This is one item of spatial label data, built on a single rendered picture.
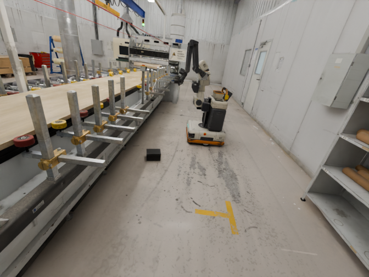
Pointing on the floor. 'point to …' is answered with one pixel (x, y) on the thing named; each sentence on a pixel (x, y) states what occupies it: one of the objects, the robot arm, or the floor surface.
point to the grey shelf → (362, 199)
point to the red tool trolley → (41, 59)
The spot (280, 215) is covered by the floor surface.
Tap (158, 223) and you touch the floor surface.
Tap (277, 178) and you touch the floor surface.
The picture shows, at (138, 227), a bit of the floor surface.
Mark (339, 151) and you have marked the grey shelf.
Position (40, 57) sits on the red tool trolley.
